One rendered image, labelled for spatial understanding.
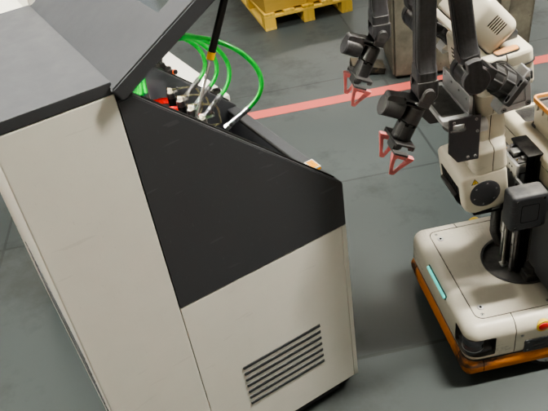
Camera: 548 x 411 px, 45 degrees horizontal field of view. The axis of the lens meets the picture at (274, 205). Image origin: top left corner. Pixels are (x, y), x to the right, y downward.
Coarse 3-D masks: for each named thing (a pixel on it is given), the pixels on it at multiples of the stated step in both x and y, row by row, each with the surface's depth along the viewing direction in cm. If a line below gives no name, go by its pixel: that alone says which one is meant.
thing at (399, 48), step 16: (400, 0) 414; (512, 0) 415; (528, 0) 415; (400, 16) 420; (512, 16) 421; (528, 16) 421; (400, 32) 426; (528, 32) 429; (384, 48) 474; (400, 48) 433; (352, 64) 453; (400, 64) 440; (448, 64) 440
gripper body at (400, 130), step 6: (402, 120) 186; (396, 126) 188; (402, 126) 186; (408, 126) 186; (414, 126) 187; (390, 132) 190; (396, 132) 188; (402, 132) 187; (408, 132) 187; (396, 138) 188; (402, 138) 188; (408, 138) 188; (396, 144) 186; (402, 144) 186; (408, 144) 187; (408, 150) 187
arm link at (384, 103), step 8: (384, 96) 183; (392, 96) 180; (400, 96) 181; (408, 96) 182; (416, 96) 185; (424, 96) 179; (432, 96) 179; (384, 104) 182; (392, 104) 181; (400, 104) 182; (424, 104) 181; (384, 112) 182; (392, 112) 182; (400, 112) 182
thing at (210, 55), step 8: (224, 0) 152; (224, 8) 153; (216, 16) 154; (216, 24) 155; (216, 32) 155; (216, 40) 156; (216, 48) 158; (208, 56) 158; (208, 64) 159; (208, 72) 160; (200, 96) 163; (200, 104) 163
